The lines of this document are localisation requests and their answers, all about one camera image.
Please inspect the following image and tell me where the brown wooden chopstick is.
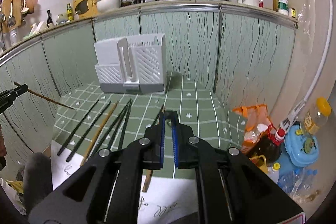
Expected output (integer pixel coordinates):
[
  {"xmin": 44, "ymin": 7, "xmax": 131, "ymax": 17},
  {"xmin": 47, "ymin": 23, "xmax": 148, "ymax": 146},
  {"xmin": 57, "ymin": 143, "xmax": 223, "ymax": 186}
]
[{"xmin": 13, "ymin": 82, "xmax": 75, "ymax": 110}]

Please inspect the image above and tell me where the dark green chopstick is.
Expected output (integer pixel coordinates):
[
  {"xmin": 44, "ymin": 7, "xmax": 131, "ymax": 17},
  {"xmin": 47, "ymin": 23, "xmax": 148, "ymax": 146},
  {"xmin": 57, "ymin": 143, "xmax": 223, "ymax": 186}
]
[
  {"xmin": 106, "ymin": 103, "xmax": 132, "ymax": 151},
  {"xmin": 66, "ymin": 101, "xmax": 112, "ymax": 162},
  {"xmin": 91, "ymin": 99, "xmax": 132, "ymax": 156},
  {"xmin": 57, "ymin": 100, "xmax": 99, "ymax": 156}
]

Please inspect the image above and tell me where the green checked table mat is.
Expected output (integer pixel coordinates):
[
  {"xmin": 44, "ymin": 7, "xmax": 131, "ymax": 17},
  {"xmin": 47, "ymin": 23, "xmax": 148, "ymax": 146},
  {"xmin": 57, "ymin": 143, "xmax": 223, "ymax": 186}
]
[{"xmin": 51, "ymin": 72, "xmax": 246, "ymax": 185}]

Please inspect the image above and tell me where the orange plastic bag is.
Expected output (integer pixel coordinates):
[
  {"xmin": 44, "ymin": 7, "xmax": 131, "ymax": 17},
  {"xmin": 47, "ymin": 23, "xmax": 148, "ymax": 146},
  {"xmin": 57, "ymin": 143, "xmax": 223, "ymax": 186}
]
[{"xmin": 232, "ymin": 104, "xmax": 272, "ymax": 154}]

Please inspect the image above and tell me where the white plastic utensil holder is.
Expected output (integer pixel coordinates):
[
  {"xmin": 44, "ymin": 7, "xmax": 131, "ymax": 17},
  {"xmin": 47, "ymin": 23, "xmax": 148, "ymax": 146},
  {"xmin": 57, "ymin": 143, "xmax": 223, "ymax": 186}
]
[{"xmin": 94, "ymin": 33, "xmax": 167, "ymax": 94}]

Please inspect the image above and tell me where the dark sauce bottle red cap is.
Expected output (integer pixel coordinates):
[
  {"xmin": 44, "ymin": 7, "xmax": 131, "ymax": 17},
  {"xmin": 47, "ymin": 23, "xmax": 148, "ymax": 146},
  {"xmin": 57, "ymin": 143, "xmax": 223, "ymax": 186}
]
[{"xmin": 251, "ymin": 128, "xmax": 286, "ymax": 164}]

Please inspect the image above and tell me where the dark wine bottle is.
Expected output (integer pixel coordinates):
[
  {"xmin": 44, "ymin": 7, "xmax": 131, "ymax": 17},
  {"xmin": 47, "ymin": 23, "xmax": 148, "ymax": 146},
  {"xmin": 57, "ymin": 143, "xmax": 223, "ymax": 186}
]
[{"xmin": 47, "ymin": 10, "xmax": 54, "ymax": 28}]

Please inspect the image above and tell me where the green glass bottle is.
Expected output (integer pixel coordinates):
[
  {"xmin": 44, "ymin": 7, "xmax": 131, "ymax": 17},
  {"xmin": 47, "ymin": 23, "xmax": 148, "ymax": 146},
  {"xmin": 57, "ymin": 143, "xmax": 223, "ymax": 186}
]
[{"xmin": 67, "ymin": 3, "xmax": 74, "ymax": 21}]

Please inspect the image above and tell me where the blue plastic container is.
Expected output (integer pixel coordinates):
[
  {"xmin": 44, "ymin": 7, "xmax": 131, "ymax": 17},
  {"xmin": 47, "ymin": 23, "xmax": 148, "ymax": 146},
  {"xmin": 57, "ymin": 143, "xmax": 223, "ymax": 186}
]
[{"xmin": 277, "ymin": 123, "xmax": 319, "ymax": 177}]

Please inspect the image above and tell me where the clear plastic water bottle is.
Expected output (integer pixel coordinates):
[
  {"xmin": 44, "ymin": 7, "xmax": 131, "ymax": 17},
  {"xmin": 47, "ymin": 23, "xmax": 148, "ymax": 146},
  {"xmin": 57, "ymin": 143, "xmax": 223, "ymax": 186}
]
[{"xmin": 277, "ymin": 168, "xmax": 318, "ymax": 196}]

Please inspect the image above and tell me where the yellow microwave oven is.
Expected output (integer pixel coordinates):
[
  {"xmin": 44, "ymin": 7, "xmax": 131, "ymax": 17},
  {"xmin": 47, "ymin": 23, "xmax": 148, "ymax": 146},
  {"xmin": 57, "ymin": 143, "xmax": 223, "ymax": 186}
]
[{"xmin": 73, "ymin": 0, "xmax": 99, "ymax": 19}]

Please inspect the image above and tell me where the yellow lid oil bottle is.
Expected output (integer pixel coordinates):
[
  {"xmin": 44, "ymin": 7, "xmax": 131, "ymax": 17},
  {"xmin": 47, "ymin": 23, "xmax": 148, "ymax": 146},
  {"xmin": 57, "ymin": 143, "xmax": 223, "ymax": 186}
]
[{"xmin": 300, "ymin": 97, "xmax": 332, "ymax": 136}]

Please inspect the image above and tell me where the white ceramic bowl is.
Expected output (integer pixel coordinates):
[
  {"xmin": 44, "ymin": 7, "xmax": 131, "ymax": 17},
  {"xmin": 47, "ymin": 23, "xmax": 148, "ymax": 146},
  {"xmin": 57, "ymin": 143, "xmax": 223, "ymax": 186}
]
[{"xmin": 96, "ymin": 0, "xmax": 121, "ymax": 13}]

